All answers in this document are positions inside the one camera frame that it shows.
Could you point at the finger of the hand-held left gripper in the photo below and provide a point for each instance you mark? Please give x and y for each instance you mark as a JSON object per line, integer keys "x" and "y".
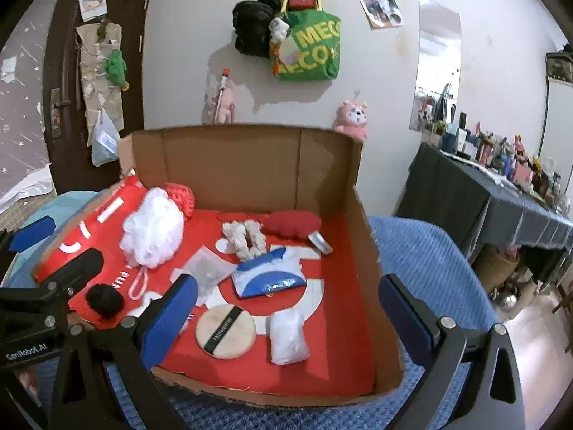
{"x": 31, "y": 233}
{"x": 80, "y": 268}

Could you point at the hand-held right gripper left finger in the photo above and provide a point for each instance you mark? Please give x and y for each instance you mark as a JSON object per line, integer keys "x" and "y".
{"x": 170, "y": 318}

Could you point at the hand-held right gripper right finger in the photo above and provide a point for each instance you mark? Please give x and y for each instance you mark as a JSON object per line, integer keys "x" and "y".
{"x": 403, "y": 318}

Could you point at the black pom-pom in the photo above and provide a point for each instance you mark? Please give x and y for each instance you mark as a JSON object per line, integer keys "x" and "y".
{"x": 105, "y": 301}

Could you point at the beige round powder puff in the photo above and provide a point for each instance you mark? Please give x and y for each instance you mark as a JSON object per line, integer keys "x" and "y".
{"x": 226, "y": 331}

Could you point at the clear plastic packet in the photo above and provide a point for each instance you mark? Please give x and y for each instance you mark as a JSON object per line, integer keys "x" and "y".
{"x": 206, "y": 271}

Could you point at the white mesh bath pouf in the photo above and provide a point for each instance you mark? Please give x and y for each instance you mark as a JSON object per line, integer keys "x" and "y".
{"x": 152, "y": 228}

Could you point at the blue and white pouch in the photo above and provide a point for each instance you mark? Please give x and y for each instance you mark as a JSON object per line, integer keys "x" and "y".
{"x": 268, "y": 273}

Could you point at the white packet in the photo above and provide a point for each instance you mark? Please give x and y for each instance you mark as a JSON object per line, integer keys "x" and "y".
{"x": 288, "y": 338}

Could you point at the red crochet item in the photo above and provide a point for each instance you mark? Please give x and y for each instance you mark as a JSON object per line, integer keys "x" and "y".
{"x": 181, "y": 197}

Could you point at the red heart plush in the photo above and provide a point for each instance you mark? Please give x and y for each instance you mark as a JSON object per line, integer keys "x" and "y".
{"x": 293, "y": 224}

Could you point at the red cardboard box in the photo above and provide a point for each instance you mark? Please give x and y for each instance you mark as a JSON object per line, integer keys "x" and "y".
{"x": 250, "y": 165}

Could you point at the person's left hand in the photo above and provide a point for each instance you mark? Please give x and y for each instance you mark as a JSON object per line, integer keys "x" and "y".
{"x": 29, "y": 380}

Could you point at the light blue bedsheet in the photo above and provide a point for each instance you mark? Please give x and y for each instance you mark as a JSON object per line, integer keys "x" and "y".
{"x": 67, "y": 206}

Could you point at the white plastic sheet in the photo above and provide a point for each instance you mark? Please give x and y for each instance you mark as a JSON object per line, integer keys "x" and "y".
{"x": 24, "y": 188}

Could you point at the blue fleece blanket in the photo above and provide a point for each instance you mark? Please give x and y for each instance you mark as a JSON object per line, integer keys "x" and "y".
{"x": 429, "y": 251}

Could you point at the translucent plastic bag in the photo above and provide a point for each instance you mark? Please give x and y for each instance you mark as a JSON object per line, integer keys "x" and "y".
{"x": 105, "y": 143}

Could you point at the table with grey cloth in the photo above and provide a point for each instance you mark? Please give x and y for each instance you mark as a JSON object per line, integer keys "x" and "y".
{"x": 447, "y": 197}

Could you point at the beige hanging organizer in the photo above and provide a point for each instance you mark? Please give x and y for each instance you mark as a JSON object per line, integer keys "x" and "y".
{"x": 96, "y": 94}

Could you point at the dark brown door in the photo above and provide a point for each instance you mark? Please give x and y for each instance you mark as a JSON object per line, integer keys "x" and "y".
{"x": 67, "y": 53}

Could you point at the green crocodile plush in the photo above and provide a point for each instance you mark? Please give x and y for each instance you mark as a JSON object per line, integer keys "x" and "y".
{"x": 116, "y": 68}

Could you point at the cluttered side table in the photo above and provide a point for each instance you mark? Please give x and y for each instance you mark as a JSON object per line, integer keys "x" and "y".
{"x": 501, "y": 156}

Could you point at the pink plush toy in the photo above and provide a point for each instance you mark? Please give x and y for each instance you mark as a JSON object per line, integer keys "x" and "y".
{"x": 351, "y": 121}

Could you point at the white stick with orange cap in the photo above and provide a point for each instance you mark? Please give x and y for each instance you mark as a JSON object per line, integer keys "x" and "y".
{"x": 222, "y": 94}

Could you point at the round photo card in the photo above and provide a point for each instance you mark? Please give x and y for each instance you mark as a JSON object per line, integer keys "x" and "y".
{"x": 92, "y": 1}

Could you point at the white wardrobe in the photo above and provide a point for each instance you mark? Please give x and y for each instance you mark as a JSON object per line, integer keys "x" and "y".
{"x": 559, "y": 121}

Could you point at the green tote bag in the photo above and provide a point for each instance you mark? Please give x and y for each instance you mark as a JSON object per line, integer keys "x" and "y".
{"x": 313, "y": 49}

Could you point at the black bag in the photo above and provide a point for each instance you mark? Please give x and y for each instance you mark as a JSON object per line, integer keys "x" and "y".
{"x": 253, "y": 27}

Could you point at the dark bags on wardrobe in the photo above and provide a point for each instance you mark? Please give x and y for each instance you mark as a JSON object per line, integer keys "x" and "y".
{"x": 559, "y": 65}

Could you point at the torn white wall sticker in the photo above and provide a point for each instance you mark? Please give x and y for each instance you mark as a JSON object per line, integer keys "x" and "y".
{"x": 8, "y": 69}

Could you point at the pale pink wall plush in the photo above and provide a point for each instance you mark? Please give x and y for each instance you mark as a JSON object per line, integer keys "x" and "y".
{"x": 229, "y": 107}

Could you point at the wall mirror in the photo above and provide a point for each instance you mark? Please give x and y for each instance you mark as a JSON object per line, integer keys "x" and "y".
{"x": 436, "y": 45}

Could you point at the wall photo collage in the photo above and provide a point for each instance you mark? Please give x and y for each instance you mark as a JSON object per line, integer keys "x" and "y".
{"x": 379, "y": 6}

